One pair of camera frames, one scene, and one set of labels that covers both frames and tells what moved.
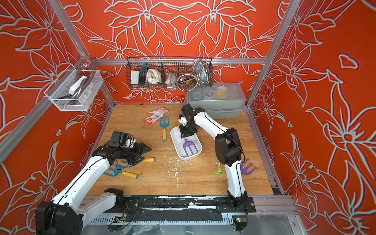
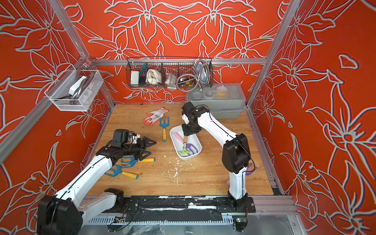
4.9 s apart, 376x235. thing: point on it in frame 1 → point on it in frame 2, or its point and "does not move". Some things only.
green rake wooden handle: (219, 171) → (184, 152)
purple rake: (244, 170) does not move
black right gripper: (183, 133) does not move
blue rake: (164, 125) does not move
